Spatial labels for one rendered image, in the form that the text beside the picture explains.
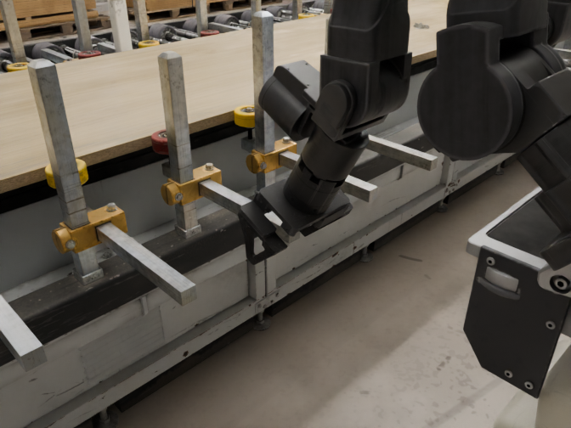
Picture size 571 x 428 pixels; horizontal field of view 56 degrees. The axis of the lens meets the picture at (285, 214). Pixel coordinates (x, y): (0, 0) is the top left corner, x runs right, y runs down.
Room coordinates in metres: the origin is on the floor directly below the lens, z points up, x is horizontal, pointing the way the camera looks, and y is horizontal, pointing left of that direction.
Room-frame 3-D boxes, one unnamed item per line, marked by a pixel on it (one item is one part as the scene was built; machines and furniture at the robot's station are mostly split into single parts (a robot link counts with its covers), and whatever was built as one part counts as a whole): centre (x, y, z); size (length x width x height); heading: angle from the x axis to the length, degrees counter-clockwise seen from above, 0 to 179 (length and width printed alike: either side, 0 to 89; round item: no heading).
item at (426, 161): (1.38, -0.22, 0.80); 0.43 x 0.03 x 0.04; 45
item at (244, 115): (1.35, 0.09, 0.85); 0.08 x 0.08 x 0.11
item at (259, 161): (1.26, 0.04, 0.81); 0.14 x 0.06 x 0.05; 135
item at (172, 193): (1.09, 0.21, 0.82); 0.14 x 0.06 x 0.05; 135
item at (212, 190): (1.03, 0.13, 0.81); 0.43 x 0.03 x 0.04; 45
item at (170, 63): (1.07, 0.23, 0.88); 0.04 x 0.04 x 0.48; 45
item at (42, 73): (0.90, 0.41, 0.91); 0.04 x 0.04 x 0.48; 45
